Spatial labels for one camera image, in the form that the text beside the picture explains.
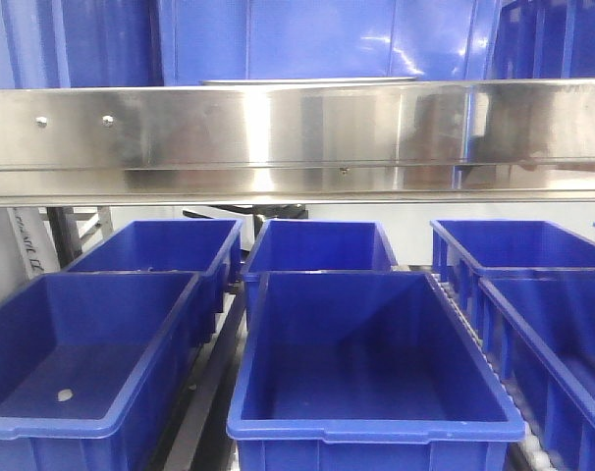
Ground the silver metal tray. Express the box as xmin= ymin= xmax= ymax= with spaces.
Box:
xmin=200 ymin=77 xmax=417 ymax=86

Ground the lower back blue bin centre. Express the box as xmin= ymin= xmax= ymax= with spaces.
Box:
xmin=242 ymin=219 xmax=400 ymax=330

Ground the black chair base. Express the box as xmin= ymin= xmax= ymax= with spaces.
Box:
xmin=183 ymin=204 xmax=308 ymax=222

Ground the lower back blue bin left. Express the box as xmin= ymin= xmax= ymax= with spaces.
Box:
xmin=66 ymin=218 xmax=243 ymax=341

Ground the lower back blue bin right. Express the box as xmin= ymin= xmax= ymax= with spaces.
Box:
xmin=430 ymin=219 xmax=595 ymax=330

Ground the large blue bin right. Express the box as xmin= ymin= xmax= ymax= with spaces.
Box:
xmin=157 ymin=0 xmax=502 ymax=85

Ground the large blue bin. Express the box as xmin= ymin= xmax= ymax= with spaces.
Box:
xmin=157 ymin=0 xmax=502 ymax=85
xmin=0 ymin=1 xmax=162 ymax=89

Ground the far right blue bin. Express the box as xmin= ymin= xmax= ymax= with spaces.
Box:
xmin=490 ymin=0 xmax=595 ymax=79

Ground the white roller track centre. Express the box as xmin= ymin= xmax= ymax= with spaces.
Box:
xmin=432 ymin=274 xmax=555 ymax=470

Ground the large blue bin left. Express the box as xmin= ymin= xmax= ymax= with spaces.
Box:
xmin=0 ymin=1 xmax=162 ymax=89

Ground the stainless steel front shelf rail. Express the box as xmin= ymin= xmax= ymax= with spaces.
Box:
xmin=0 ymin=78 xmax=595 ymax=206

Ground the white banner post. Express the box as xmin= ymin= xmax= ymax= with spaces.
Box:
xmin=8 ymin=207 xmax=60 ymax=280

